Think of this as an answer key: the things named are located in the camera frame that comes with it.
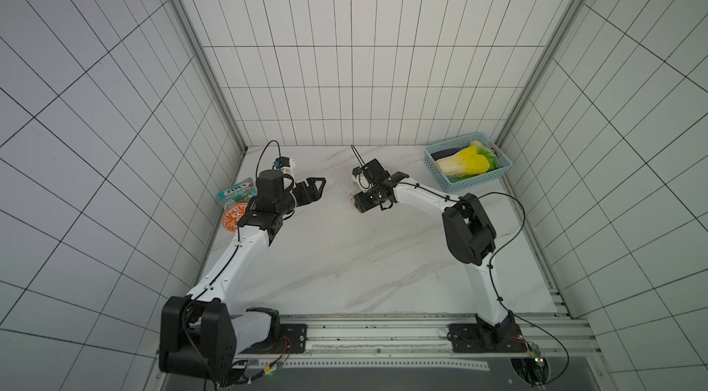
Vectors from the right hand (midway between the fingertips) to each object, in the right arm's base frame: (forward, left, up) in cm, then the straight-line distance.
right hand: (352, 203), depth 97 cm
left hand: (-5, +11, +16) cm, 20 cm away
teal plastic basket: (+19, -58, +3) cm, 61 cm away
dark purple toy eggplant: (+22, -32, +3) cm, 39 cm away
